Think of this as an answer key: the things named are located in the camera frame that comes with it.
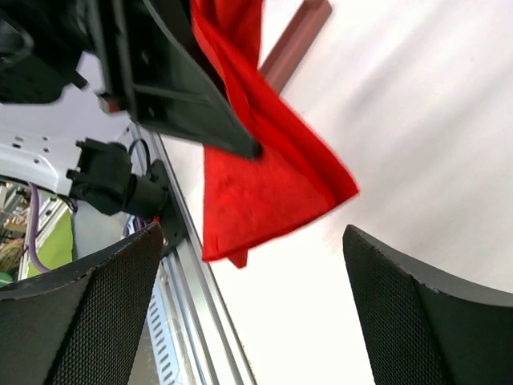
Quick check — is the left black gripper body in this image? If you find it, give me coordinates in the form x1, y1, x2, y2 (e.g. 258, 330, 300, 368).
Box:
1, 1, 133, 113

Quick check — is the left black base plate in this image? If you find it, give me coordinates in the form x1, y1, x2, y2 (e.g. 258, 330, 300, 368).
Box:
151, 160, 186, 257

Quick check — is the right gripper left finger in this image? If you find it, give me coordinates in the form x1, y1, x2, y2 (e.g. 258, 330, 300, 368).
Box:
1, 223, 163, 384

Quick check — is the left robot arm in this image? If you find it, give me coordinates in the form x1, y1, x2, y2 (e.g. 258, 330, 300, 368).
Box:
1, 1, 262, 218

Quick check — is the brown utensil tray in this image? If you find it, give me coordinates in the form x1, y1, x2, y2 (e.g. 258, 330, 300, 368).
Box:
260, 1, 333, 94

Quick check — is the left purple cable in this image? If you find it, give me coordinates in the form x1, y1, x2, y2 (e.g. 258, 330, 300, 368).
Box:
26, 182, 51, 274

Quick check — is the slotted cable duct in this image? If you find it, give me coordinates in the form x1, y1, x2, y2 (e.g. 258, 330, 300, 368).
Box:
147, 281, 182, 385

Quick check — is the front aluminium rail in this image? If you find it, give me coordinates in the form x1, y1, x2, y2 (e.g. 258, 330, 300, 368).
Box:
126, 124, 256, 384

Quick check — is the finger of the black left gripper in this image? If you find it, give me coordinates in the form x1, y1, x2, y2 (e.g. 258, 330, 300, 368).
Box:
115, 1, 262, 159

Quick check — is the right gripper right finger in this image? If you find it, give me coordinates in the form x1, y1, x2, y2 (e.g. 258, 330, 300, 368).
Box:
342, 225, 512, 385

